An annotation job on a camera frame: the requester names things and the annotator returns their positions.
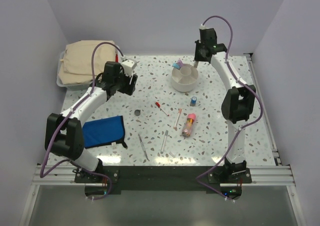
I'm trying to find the pink purple highlighter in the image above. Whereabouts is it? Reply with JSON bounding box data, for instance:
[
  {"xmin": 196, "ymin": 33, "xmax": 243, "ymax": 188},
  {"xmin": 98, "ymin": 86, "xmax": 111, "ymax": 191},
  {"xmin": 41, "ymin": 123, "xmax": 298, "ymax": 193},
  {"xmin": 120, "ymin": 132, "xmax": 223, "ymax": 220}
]
[{"xmin": 177, "ymin": 59, "xmax": 184, "ymax": 68}]

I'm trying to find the blue cap highlighter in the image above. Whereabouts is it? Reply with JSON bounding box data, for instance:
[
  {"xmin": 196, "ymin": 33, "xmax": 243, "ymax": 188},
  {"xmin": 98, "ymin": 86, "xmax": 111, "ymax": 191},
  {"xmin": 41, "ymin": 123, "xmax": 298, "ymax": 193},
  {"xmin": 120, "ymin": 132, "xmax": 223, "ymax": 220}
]
[{"xmin": 172, "ymin": 63, "xmax": 180, "ymax": 69}]

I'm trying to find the blue cylindrical stamp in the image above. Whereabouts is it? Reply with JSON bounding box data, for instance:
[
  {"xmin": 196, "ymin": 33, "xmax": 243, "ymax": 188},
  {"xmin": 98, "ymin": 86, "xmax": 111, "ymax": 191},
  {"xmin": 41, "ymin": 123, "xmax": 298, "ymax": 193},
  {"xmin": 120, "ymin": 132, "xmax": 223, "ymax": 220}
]
[{"xmin": 190, "ymin": 96, "xmax": 197, "ymax": 106}]

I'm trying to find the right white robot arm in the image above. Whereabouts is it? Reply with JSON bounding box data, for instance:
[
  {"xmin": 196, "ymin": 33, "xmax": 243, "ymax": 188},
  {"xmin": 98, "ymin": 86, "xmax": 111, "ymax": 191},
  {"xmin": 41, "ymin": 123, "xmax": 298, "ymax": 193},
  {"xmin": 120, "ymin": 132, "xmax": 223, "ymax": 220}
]
[{"xmin": 194, "ymin": 25, "xmax": 256, "ymax": 183}]

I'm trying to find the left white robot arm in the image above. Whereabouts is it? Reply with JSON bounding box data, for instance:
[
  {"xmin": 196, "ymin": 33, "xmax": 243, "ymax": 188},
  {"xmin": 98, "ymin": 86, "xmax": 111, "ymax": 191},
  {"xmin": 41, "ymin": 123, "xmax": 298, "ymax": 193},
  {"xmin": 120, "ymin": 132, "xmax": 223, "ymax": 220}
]
[{"xmin": 43, "ymin": 59, "xmax": 138, "ymax": 182}]

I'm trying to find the round white divided organizer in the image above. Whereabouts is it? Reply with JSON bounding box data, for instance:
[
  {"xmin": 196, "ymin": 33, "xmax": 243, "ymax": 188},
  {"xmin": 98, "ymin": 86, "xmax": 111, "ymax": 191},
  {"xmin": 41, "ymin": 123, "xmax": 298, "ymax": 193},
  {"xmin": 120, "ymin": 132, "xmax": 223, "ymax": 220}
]
[{"xmin": 171, "ymin": 64, "xmax": 199, "ymax": 92}]

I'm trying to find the white plastic basket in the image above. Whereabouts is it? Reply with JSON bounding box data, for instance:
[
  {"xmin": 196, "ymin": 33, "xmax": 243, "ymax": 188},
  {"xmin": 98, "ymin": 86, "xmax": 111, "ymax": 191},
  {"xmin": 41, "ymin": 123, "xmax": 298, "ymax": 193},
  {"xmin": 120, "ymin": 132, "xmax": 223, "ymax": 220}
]
[{"xmin": 56, "ymin": 51, "xmax": 92, "ymax": 91}]

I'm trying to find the beige folded cloth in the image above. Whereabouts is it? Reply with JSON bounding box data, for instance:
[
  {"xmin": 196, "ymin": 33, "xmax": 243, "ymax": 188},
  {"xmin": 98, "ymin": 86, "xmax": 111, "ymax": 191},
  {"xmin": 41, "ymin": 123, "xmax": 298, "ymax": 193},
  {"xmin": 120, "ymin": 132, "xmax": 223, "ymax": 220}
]
[{"xmin": 58, "ymin": 40, "xmax": 118, "ymax": 84}]

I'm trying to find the small grey round cap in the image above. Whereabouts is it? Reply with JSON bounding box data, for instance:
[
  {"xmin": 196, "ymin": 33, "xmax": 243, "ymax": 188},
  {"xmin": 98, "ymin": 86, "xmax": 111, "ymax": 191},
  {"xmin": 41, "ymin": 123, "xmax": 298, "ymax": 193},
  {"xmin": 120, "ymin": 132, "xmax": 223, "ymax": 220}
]
[{"xmin": 134, "ymin": 109, "xmax": 141, "ymax": 116}]

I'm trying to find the red cap white pen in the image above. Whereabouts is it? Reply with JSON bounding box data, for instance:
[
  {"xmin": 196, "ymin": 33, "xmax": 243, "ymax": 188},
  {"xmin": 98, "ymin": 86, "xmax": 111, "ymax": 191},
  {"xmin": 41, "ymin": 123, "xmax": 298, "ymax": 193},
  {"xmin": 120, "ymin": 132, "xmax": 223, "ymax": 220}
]
[{"xmin": 155, "ymin": 102, "xmax": 169, "ymax": 116}]

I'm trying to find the blue fabric pouch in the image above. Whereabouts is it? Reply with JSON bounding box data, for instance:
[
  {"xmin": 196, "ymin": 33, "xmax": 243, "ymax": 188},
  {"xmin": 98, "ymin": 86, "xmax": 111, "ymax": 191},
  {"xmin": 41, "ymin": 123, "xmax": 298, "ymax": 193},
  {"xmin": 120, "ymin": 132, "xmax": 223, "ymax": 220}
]
[{"xmin": 82, "ymin": 116, "xmax": 128, "ymax": 149}]

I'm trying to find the thin metal craft knife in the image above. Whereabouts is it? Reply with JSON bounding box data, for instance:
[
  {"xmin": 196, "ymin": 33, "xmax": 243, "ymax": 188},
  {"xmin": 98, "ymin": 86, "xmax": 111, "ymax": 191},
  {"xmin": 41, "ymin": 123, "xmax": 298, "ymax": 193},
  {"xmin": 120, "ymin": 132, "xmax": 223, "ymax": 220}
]
[{"xmin": 138, "ymin": 134, "xmax": 150, "ymax": 161}]

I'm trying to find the pink cap clear tube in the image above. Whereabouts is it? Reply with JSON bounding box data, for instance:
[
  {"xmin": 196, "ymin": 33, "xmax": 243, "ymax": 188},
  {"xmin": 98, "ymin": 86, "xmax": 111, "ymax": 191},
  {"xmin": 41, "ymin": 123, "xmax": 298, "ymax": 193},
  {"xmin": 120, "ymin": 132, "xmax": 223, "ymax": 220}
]
[{"xmin": 181, "ymin": 113, "xmax": 196, "ymax": 138}]

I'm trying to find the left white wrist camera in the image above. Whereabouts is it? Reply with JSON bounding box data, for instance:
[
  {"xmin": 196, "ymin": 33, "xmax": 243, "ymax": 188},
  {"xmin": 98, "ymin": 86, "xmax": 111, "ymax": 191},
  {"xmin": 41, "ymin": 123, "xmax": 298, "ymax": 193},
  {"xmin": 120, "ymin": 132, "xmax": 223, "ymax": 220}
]
[{"xmin": 121, "ymin": 59, "xmax": 137, "ymax": 76}]

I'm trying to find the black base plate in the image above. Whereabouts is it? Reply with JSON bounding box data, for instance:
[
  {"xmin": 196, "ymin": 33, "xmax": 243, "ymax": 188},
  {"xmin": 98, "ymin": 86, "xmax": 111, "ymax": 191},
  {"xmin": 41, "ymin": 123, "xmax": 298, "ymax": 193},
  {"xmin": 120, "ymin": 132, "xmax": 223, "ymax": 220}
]
[{"xmin": 72, "ymin": 166, "xmax": 252, "ymax": 196}]

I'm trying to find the aluminium frame rail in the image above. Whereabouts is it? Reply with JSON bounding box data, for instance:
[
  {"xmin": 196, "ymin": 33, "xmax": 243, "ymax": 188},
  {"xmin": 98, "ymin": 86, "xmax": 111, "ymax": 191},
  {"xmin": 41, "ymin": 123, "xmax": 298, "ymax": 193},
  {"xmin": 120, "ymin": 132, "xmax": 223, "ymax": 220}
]
[{"xmin": 31, "ymin": 165, "xmax": 295, "ymax": 186}]

